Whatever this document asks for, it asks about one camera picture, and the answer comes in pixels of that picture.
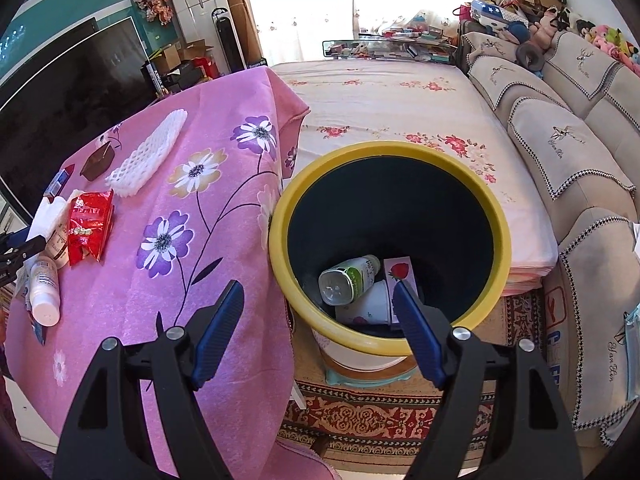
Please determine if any strawberry print box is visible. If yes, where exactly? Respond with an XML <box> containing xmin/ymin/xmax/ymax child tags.
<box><xmin>382</xmin><ymin>256</ymin><xmax>421</xmax><ymax>323</ymax></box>

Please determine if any yellow rimmed dark trash bin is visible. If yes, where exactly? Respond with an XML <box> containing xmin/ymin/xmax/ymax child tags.
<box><xmin>268</xmin><ymin>141</ymin><xmax>512</xmax><ymax>356</ymax></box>

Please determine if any white paper cup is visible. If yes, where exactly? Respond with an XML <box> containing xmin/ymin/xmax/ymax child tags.
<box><xmin>334</xmin><ymin>280</ymin><xmax>396</xmax><ymax>328</ymax></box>

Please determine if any blue and red small packet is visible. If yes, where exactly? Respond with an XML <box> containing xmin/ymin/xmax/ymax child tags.
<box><xmin>42</xmin><ymin>162</ymin><xmax>76</xmax><ymax>198</ymax></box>

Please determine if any red box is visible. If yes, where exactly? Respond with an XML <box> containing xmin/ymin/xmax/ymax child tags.
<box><xmin>192</xmin><ymin>57</ymin><xmax>221</xmax><ymax>81</ymax></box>

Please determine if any brown cardboard sheet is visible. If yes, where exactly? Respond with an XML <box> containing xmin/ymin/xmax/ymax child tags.
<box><xmin>217</xmin><ymin>0</ymin><xmax>263</xmax><ymax>68</ymax></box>

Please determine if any cluttered glass table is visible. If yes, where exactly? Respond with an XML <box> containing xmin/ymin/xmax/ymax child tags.
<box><xmin>322</xmin><ymin>25</ymin><xmax>458</xmax><ymax>66</ymax></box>

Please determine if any floral sheet mattress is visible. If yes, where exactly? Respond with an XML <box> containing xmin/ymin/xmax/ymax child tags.
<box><xmin>270</xmin><ymin>60</ymin><xmax>560</xmax><ymax>296</ymax></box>

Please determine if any beige sofa with lace covers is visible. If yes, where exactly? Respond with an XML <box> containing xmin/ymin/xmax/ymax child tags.
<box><xmin>460</xmin><ymin>30</ymin><xmax>640</xmax><ymax>448</ymax></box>

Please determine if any wall mounted black television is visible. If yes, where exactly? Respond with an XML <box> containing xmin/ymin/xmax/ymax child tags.
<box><xmin>0</xmin><ymin>16</ymin><xmax>99</xmax><ymax>108</ymax></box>

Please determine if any brown plastic tray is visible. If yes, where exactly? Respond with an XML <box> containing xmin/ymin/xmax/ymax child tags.
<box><xmin>80</xmin><ymin>142</ymin><xmax>116</xmax><ymax>182</ymax></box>

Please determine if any white tissue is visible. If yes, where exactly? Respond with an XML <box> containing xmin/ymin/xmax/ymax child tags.
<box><xmin>26</xmin><ymin>190</ymin><xmax>76</xmax><ymax>248</ymax></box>

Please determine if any pile of stuffed toys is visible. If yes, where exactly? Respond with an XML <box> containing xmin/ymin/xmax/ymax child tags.
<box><xmin>520</xmin><ymin>5</ymin><xmax>640</xmax><ymax>78</ymax></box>

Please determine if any black and white tube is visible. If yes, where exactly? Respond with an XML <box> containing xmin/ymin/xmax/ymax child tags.
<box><xmin>141</xmin><ymin>60</ymin><xmax>166</xmax><ymax>98</ymax></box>

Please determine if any grey neck pillow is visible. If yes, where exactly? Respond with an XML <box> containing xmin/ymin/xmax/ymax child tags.
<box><xmin>515</xmin><ymin>41</ymin><xmax>547</xmax><ymax>71</ymax></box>

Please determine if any red snack packet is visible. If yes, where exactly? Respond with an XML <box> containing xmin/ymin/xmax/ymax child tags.
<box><xmin>66</xmin><ymin>190</ymin><xmax>116</xmax><ymax>267</ymax></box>

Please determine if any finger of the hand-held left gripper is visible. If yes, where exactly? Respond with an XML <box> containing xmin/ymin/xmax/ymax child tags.
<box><xmin>0</xmin><ymin>227</ymin><xmax>47</xmax><ymax>286</ymax></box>

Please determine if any white plastic bottle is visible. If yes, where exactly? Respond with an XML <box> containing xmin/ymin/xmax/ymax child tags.
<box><xmin>27</xmin><ymin>255</ymin><xmax>62</xmax><ymax>326</ymax></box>

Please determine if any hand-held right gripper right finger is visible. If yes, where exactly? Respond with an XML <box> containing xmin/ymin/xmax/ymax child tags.
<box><xmin>391</xmin><ymin>280</ymin><xmax>583</xmax><ymax>480</ymax></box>

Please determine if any printed cardboard box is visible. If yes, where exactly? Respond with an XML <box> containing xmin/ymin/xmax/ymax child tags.
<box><xmin>542</xmin><ymin>285</ymin><xmax>571</xmax><ymax>376</ymax></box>

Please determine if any white foam fruit net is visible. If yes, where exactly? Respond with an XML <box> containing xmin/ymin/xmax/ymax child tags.
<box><xmin>105</xmin><ymin>109</ymin><xmax>187</xmax><ymax>198</ymax></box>

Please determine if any large curved television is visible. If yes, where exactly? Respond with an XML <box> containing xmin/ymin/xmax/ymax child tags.
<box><xmin>0</xmin><ymin>16</ymin><xmax>162</xmax><ymax>221</ymax></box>

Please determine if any star print bag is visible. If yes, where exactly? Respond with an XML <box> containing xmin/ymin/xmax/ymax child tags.
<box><xmin>470</xmin><ymin>0</ymin><xmax>526</xmax><ymax>28</ymax></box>

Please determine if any green label plastic bottle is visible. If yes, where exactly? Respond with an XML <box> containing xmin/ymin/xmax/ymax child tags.
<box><xmin>318</xmin><ymin>255</ymin><xmax>382</xmax><ymax>306</ymax></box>

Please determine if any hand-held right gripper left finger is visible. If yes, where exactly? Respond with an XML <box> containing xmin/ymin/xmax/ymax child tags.
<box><xmin>52</xmin><ymin>279</ymin><xmax>246</xmax><ymax>480</ymax></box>

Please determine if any open cardboard box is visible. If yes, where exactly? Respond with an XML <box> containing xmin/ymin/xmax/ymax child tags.
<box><xmin>177</xmin><ymin>40</ymin><xmax>213</xmax><ymax>63</ymax></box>

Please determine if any black tower fan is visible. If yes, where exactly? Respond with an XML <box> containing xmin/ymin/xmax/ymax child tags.
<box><xmin>211</xmin><ymin>6</ymin><xmax>246</xmax><ymax>75</ymax></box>

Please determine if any light blue cloth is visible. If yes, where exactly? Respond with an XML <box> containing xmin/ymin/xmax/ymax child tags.
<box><xmin>621</xmin><ymin>305</ymin><xmax>640</xmax><ymax>403</ymax></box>

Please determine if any pink floral tablecloth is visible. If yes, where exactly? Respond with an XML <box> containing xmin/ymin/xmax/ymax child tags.
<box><xmin>5</xmin><ymin>66</ymin><xmax>311</xmax><ymax>480</ymax></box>

